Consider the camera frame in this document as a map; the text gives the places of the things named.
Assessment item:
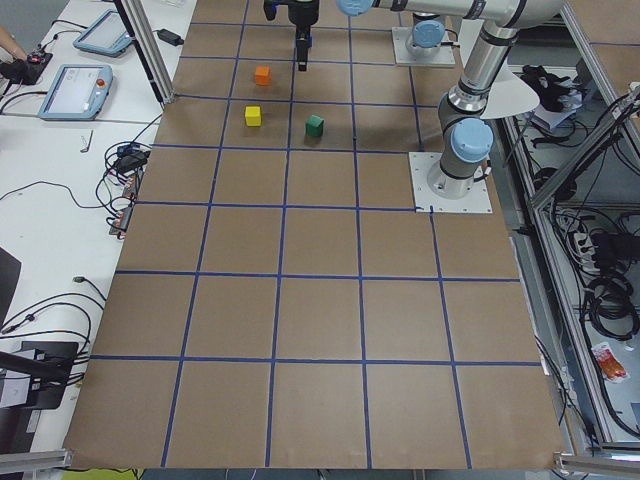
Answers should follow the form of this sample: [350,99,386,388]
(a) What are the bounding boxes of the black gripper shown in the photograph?
[288,0,320,72]

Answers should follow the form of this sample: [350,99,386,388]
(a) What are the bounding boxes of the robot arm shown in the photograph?
[263,1,458,71]
[336,0,564,199]

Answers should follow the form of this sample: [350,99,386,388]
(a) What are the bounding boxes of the orange wooden block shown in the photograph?
[254,65,272,86]

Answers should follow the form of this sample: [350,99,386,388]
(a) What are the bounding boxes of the green wooden block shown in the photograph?
[305,114,325,138]

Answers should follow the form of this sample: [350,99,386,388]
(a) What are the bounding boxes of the yellow wooden block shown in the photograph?
[244,105,262,127]

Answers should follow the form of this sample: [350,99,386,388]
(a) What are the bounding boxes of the black power adapter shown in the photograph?
[156,29,184,46]

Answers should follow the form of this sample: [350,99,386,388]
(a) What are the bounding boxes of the far teach pendant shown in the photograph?
[73,9,132,58]

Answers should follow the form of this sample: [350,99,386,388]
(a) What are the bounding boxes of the teach pendant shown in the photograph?
[37,64,113,121]
[73,9,132,58]

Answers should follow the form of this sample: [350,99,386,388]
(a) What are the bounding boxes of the near teach pendant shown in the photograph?
[37,64,113,121]

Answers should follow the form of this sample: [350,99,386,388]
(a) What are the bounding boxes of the red snack packet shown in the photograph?
[591,342,628,383]

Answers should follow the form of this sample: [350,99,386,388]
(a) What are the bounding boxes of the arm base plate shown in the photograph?
[391,27,456,68]
[408,152,493,214]

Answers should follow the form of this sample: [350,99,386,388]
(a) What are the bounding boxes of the aluminium frame post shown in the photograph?
[114,0,175,105]

